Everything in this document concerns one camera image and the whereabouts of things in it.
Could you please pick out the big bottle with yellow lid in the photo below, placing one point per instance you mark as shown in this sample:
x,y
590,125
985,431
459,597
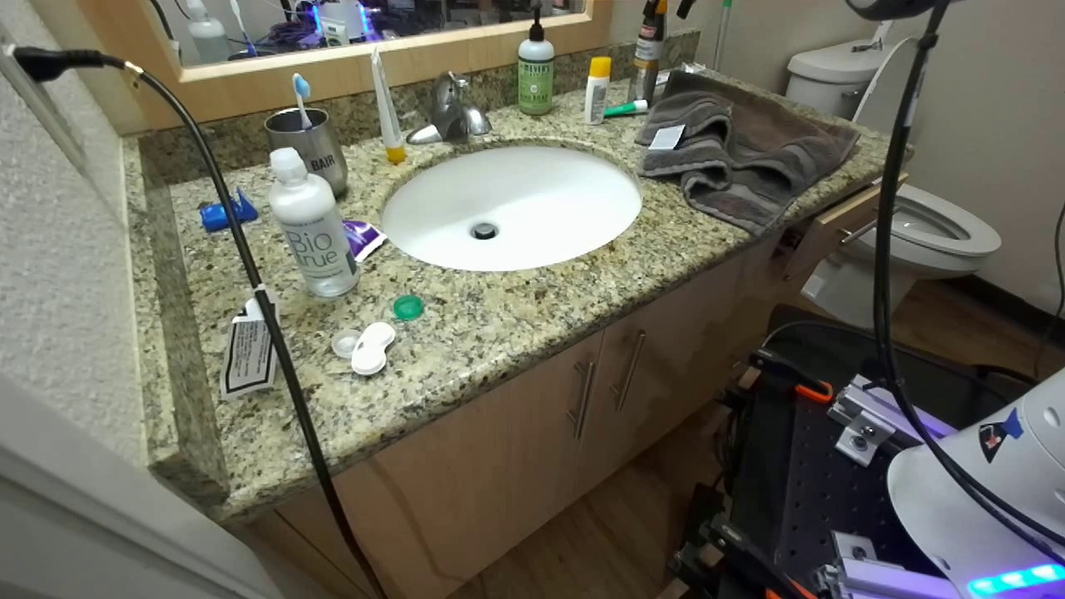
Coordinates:
x,y
649,71

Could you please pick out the small white yellow-lid bottle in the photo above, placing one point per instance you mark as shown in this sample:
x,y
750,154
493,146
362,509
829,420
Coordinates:
x,y
597,94

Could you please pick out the green pump soap bottle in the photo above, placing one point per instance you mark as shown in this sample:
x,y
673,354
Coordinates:
x,y
537,71

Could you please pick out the white oval sink basin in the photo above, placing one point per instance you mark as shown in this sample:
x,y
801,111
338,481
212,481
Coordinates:
x,y
520,202

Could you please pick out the white contact solution bottle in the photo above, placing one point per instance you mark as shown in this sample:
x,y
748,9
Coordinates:
x,y
313,233

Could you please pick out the small green tube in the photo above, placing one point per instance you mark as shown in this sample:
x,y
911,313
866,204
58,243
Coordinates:
x,y
622,106

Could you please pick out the grey-brown towel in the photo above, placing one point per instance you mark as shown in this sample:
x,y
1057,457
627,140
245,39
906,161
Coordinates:
x,y
753,154

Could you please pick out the chrome faucet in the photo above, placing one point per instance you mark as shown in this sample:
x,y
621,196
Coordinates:
x,y
454,111

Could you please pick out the open wooden drawer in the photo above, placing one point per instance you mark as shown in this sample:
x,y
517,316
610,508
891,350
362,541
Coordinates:
x,y
825,227

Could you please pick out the white tube with yellow cap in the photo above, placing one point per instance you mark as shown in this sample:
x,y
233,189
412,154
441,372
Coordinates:
x,y
388,111

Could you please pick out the white toilet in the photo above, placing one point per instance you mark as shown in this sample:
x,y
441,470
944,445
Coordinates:
x,y
935,238

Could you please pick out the blue white toothbrush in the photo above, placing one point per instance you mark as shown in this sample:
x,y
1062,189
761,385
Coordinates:
x,y
301,94

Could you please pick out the steel cup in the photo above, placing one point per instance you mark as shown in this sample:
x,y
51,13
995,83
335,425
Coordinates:
x,y
317,152

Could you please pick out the purple tube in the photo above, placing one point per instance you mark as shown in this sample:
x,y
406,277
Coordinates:
x,y
365,238

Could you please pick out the green lens case cap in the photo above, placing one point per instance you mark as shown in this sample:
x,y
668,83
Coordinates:
x,y
412,306

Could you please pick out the orange clamp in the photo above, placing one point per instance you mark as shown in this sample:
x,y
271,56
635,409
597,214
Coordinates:
x,y
818,389

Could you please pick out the white contact lens case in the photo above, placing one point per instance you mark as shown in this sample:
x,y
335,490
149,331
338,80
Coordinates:
x,y
370,346

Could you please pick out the small blue tube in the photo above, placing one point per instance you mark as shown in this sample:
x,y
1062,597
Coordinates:
x,y
222,214

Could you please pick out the light wood vanity cabinet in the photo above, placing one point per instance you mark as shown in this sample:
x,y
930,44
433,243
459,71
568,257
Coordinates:
x,y
486,466

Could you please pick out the white door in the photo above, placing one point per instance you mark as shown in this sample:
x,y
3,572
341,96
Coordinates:
x,y
100,519

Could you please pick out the wood-framed wall mirror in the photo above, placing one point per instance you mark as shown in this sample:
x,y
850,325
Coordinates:
x,y
367,67

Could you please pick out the white wall outlet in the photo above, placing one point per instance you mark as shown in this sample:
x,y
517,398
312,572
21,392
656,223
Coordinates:
x,y
33,104

